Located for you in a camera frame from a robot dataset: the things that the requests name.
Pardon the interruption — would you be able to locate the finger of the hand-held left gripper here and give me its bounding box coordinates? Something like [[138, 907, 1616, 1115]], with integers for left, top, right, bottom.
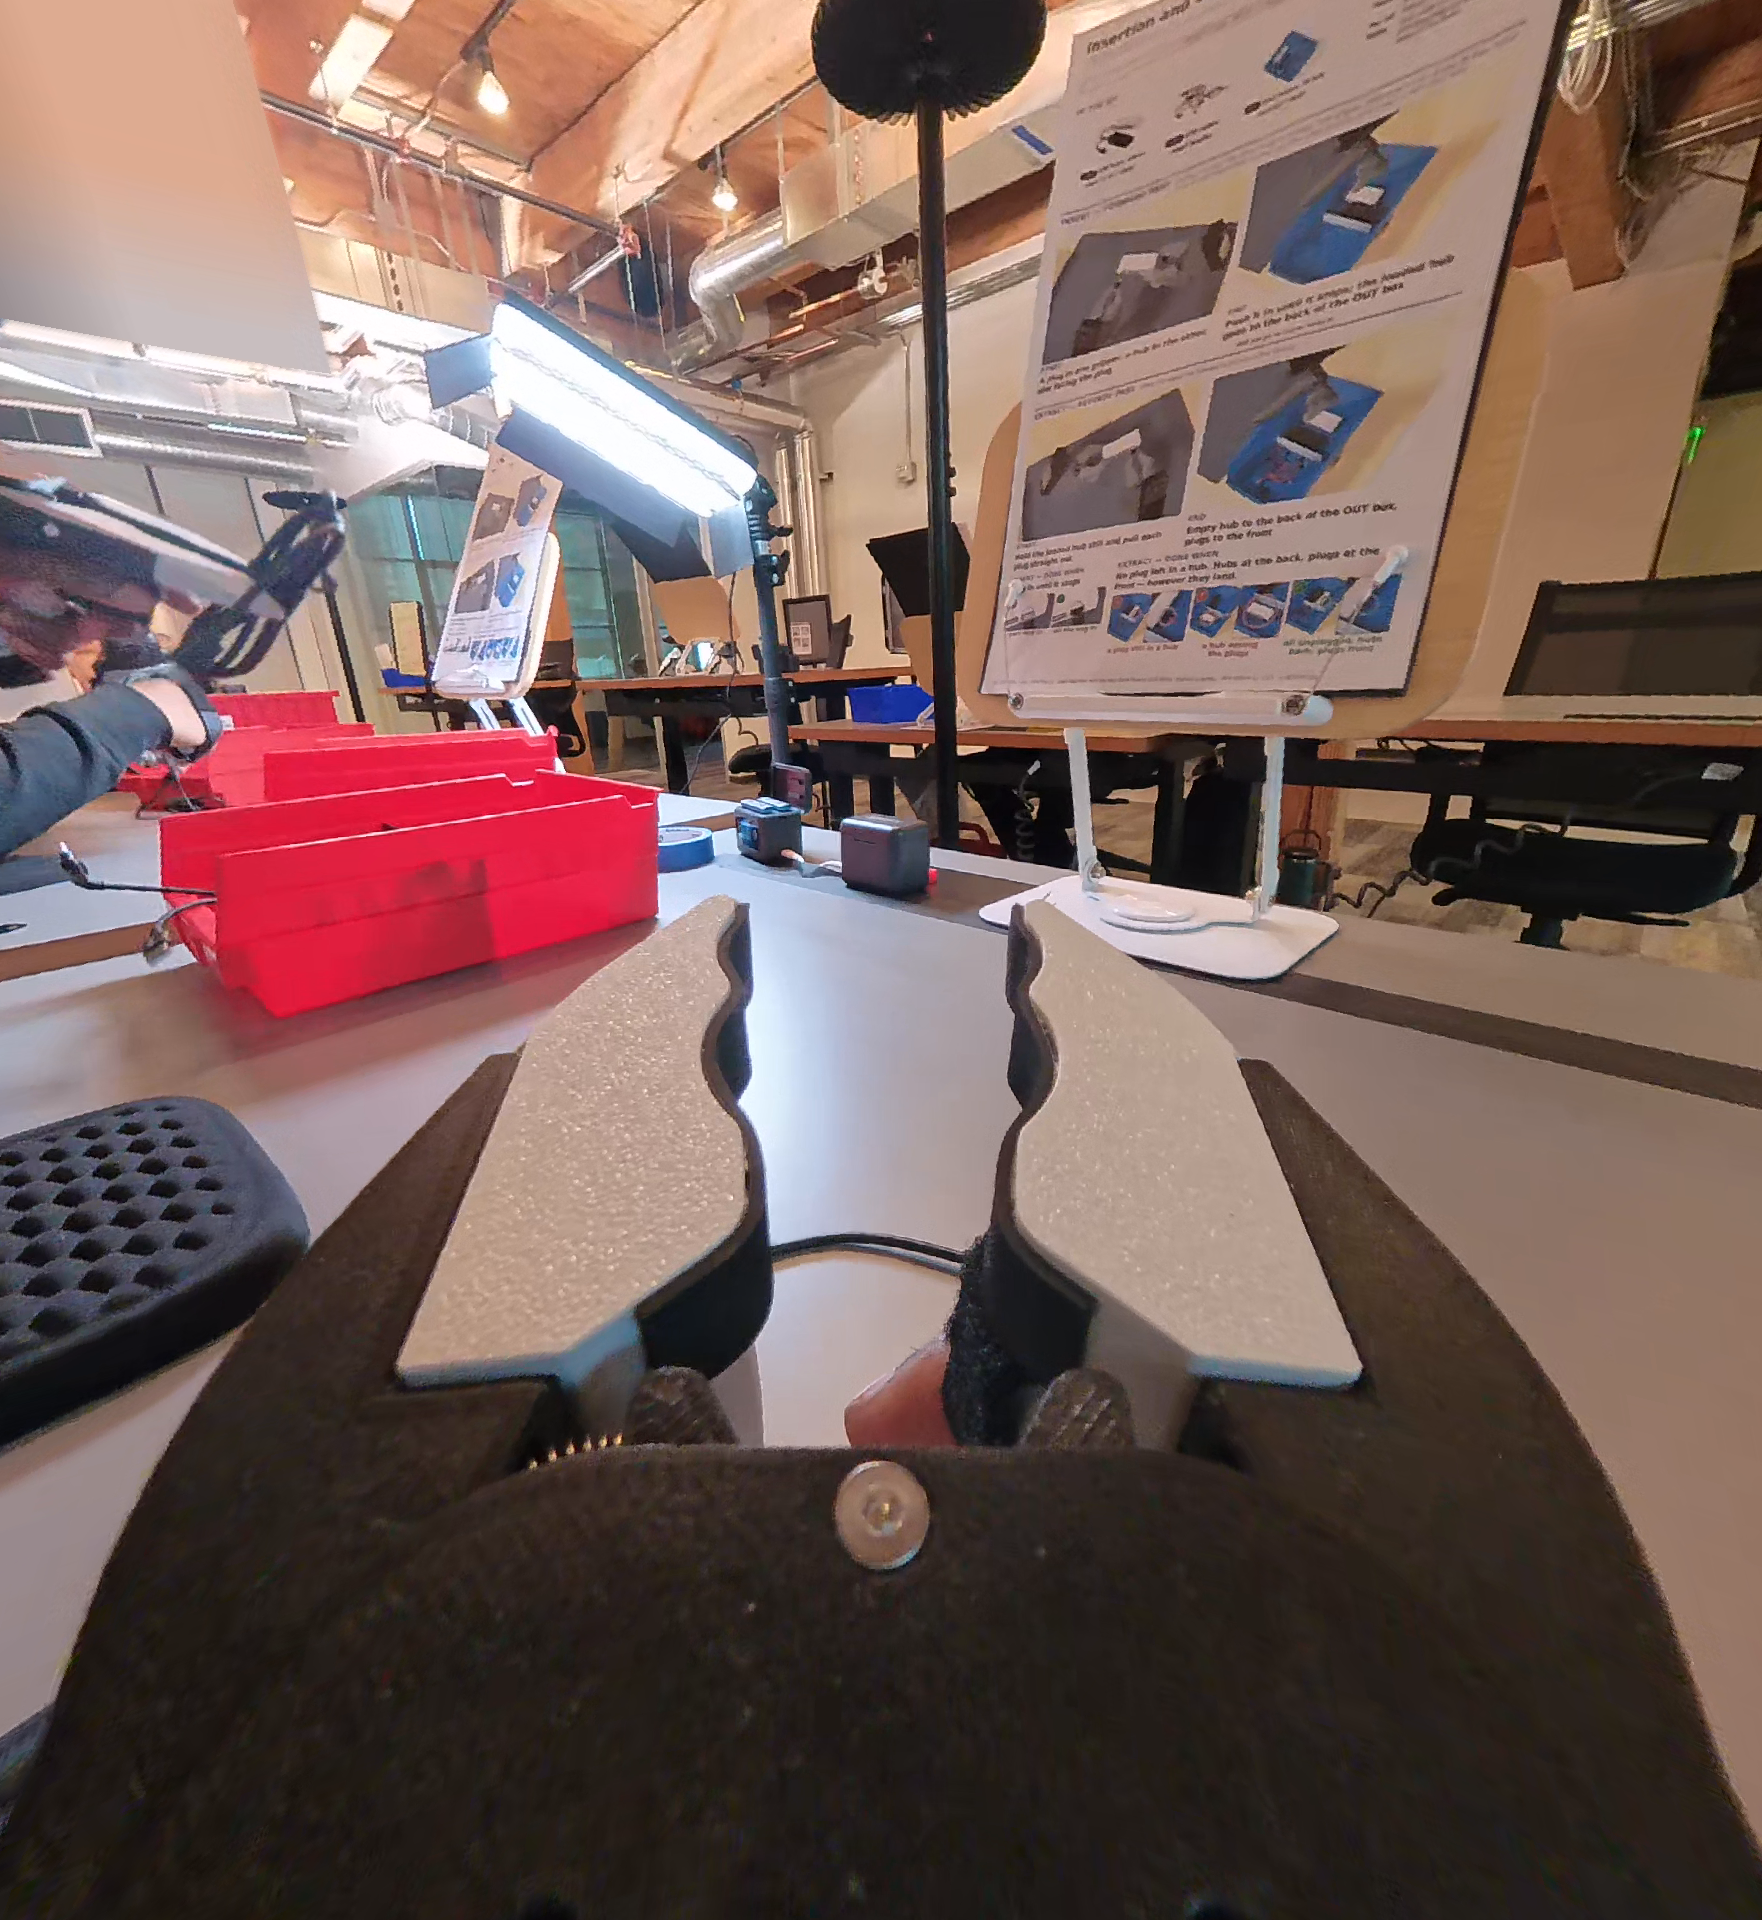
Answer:
[[0, 486, 257, 608]]

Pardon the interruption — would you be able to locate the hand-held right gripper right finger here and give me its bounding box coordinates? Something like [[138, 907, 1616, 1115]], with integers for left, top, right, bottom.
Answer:
[[993, 900, 1361, 1448]]

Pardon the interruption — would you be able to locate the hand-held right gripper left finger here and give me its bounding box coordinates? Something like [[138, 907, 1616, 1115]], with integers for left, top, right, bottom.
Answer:
[[399, 894, 775, 1425]]

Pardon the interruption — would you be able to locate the grey usb hub with cable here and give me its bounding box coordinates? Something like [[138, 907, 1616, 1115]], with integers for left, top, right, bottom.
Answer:
[[763, 1231, 974, 1276]]

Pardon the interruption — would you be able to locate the red divided plastic bin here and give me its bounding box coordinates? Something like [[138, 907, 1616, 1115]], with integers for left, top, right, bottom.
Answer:
[[163, 770, 661, 1017]]

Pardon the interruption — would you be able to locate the person's left hand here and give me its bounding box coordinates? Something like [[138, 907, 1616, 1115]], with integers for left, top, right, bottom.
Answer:
[[0, 507, 145, 693]]

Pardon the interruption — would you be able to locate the person's right hand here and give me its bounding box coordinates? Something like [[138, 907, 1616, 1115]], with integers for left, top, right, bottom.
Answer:
[[841, 1335, 959, 1448]]

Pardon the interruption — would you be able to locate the led light panel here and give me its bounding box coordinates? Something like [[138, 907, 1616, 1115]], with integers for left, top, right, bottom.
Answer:
[[424, 288, 763, 579]]

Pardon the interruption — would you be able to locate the wooden top desk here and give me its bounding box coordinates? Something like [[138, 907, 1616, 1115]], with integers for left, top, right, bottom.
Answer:
[[575, 667, 911, 796]]

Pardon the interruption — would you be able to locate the black honeycomb cushion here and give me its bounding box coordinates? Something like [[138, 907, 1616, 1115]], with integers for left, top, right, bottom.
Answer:
[[0, 1098, 315, 1478]]

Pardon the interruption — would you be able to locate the grey light stand tripod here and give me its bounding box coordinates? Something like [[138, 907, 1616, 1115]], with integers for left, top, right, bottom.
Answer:
[[735, 476, 804, 812]]

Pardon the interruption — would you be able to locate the black office chair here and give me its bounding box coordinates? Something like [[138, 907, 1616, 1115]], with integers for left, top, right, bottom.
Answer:
[[1410, 565, 1762, 949]]

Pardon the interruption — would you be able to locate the black square panel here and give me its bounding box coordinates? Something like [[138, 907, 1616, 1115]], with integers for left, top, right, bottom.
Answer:
[[864, 524, 974, 618]]

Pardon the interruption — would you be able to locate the grey top table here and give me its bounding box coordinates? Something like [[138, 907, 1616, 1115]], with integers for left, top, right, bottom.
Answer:
[[1317, 690, 1762, 842]]

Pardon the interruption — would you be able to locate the black pole with round disc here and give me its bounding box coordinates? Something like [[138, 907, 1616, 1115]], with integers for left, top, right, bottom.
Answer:
[[814, 0, 1050, 850]]

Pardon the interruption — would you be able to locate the wall air vent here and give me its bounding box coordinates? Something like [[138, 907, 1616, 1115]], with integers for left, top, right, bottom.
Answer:
[[0, 395, 104, 460]]

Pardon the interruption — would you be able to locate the thin cable with metal plug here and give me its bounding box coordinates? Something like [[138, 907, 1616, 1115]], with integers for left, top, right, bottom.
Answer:
[[59, 842, 218, 966]]

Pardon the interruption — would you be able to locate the silver air duct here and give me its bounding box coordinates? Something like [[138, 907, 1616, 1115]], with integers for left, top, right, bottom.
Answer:
[[683, 205, 911, 352]]

